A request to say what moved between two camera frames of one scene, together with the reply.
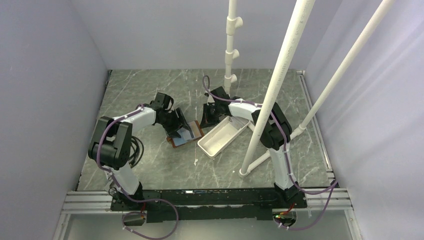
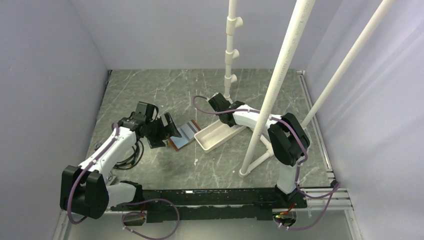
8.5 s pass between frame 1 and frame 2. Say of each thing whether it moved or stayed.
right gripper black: moved
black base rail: stayed
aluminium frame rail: stayed
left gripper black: moved
